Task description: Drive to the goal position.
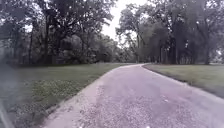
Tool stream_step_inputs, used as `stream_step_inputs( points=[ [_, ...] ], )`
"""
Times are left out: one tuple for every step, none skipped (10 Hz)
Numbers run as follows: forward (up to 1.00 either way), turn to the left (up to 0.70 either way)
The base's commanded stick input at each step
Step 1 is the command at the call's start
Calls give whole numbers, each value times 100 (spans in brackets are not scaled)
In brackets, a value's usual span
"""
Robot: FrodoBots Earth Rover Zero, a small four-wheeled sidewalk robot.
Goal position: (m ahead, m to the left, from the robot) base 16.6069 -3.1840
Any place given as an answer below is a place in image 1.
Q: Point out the grey gravel path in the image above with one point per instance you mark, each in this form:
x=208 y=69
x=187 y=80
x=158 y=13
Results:
x=140 y=96

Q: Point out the grass lawn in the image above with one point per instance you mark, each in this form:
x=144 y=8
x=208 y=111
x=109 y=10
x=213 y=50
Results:
x=200 y=75
x=56 y=83

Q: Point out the wood of trees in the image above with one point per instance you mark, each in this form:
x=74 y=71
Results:
x=176 y=33
x=60 y=33

